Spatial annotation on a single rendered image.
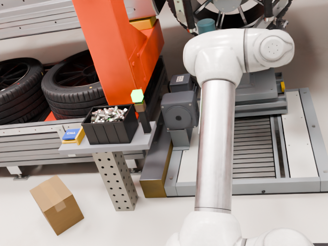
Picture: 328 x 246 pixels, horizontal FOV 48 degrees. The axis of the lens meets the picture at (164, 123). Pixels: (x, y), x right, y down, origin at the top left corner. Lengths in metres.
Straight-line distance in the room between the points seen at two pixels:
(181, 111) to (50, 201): 0.79
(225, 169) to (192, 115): 0.93
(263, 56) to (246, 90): 1.18
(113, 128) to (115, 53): 0.32
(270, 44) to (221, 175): 0.38
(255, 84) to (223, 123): 1.26
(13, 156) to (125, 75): 0.99
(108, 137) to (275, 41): 0.86
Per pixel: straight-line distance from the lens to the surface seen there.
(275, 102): 2.21
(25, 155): 2.34
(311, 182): 1.85
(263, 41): 1.08
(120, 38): 1.60
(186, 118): 1.92
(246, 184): 1.84
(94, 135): 1.65
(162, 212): 1.90
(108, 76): 1.70
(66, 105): 2.14
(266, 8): 1.71
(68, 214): 1.98
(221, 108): 1.06
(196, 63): 1.13
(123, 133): 1.59
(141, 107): 1.55
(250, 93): 2.21
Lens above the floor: 1.37
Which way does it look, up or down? 33 degrees down
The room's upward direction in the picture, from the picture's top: 15 degrees counter-clockwise
